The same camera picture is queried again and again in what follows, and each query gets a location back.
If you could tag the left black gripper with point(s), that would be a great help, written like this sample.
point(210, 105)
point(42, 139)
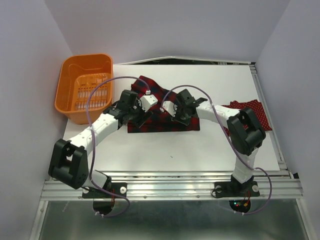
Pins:
point(139, 120)

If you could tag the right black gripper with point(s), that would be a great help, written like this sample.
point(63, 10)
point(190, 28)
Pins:
point(185, 122)

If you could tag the red black plaid skirt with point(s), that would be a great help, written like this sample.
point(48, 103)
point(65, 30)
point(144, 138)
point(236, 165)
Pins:
point(161, 121)

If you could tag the red polka dot skirt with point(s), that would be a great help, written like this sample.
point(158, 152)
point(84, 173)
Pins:
point(257, 108)

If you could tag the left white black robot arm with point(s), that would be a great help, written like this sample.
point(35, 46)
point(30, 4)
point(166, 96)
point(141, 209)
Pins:
point(69, 161)

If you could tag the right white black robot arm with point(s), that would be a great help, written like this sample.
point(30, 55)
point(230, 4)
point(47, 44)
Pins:
point(243, 131)

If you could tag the orange plastic bin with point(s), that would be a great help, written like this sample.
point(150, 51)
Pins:
point(79, 76)

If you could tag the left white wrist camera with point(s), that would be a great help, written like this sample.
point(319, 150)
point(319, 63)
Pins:
point(147, 102)

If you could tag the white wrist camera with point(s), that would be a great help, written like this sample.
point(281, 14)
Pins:
point(169, 107)
point(147, 102)

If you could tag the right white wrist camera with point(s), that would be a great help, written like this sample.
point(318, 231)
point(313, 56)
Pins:
point(169, 107)

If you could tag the aluminium front rail frame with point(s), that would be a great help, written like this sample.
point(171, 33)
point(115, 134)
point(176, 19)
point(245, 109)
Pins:
point(174, 186)

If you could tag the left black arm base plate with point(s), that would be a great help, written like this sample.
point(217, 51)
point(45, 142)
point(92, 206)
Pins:
point(117, 191)

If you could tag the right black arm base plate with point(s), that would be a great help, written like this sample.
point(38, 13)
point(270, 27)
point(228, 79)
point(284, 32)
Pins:
point(234, 189)

